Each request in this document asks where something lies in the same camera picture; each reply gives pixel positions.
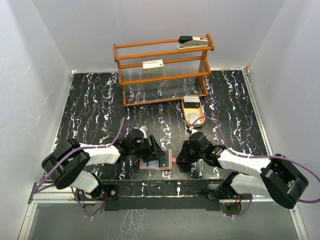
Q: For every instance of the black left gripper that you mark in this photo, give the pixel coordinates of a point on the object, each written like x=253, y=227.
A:
x=152, y=150

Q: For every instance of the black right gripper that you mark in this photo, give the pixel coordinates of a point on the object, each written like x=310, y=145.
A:
x=183, y=156

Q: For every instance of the pink leather card holder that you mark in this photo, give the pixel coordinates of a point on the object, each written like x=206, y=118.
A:
x=158, y=163

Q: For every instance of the tan oval plastic tray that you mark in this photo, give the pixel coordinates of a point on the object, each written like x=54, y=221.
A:
x=192, y=110

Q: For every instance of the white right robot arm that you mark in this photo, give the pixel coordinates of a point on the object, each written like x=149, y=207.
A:
x=271, y=177

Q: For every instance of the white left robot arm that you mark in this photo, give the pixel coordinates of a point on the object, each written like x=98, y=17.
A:
x=65, y=167

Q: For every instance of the loose cards in tray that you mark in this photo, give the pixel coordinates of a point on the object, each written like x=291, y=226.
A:
x=191, y=117

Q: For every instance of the stack of cards in tray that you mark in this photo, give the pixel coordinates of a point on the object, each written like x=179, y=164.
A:
x=191, y=102

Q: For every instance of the wooden three-tier shelf rack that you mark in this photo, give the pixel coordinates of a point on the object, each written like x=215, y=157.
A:
x=184, y=74

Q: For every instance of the white staples box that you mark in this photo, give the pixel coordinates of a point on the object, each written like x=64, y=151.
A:
x=152, y=66

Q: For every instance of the black and white stapler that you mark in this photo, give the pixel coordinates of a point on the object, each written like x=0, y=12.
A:
x=186, y=42

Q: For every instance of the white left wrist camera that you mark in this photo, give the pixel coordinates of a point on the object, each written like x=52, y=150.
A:
x=144, y=130

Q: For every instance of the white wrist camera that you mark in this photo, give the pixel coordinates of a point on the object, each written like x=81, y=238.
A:
x=144, y=130
x=191, y=129

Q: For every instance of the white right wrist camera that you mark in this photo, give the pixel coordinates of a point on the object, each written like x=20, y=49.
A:
x=191, y=129

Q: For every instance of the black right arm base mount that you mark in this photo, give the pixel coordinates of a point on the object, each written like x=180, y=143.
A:
x=216, y=192

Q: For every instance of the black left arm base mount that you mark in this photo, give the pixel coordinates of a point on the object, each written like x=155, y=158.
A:
x=110, y=192

